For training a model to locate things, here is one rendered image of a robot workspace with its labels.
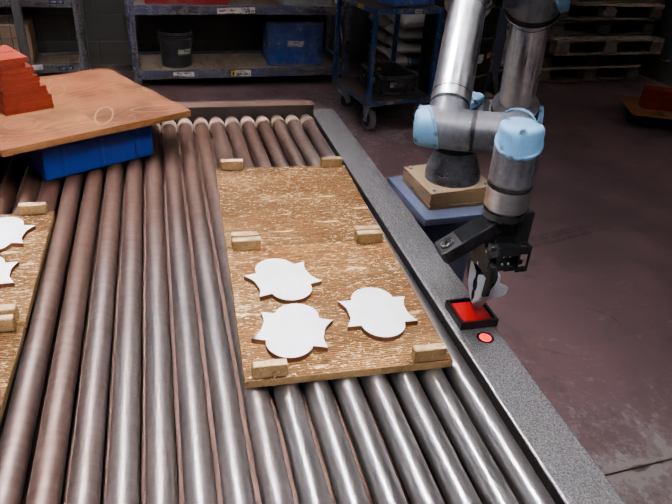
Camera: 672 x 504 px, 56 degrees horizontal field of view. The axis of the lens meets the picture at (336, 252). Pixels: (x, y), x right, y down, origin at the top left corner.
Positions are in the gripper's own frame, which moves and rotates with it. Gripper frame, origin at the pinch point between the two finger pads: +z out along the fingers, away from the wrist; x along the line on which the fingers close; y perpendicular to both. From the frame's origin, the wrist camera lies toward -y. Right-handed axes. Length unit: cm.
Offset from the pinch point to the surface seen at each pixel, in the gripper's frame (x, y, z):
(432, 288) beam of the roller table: 10.1, -3.8, 3.3
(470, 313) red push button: -0.8, -0.7, 1.8
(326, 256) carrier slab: 22.3, -23.2, 1.2
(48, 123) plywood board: 79, -82, -9
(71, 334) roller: 7, -72, 3
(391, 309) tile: 0.7, -16.2, 0.0
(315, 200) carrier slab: 48, -20, 1
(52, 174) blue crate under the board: 71, -82, 1
